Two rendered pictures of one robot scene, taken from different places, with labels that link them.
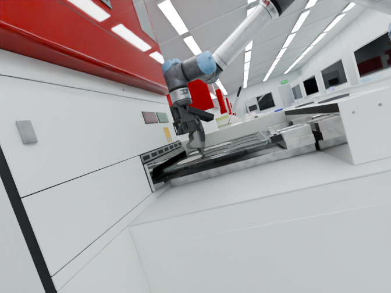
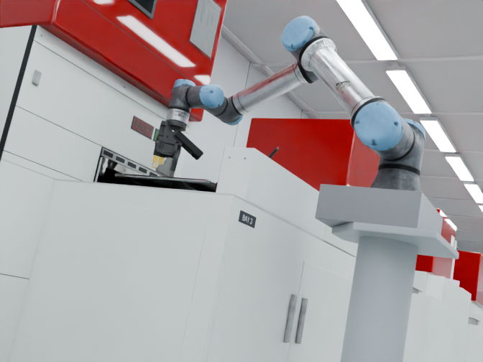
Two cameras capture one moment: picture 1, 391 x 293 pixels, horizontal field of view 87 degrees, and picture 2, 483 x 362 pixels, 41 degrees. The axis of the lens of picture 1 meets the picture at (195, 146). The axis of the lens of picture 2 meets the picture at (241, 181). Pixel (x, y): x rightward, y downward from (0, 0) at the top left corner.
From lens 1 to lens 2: 1.50 m
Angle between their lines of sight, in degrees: 22
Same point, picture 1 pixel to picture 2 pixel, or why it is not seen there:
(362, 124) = (231, 168)
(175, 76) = (178, 95)
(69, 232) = (22, 141)
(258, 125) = not seen: hidden behind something
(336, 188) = (181, 195)
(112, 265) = (29, 185)
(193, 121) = (172, 146)
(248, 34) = (271, 86)
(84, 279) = (12, 170)
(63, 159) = (43, 103)
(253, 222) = (127, 203)
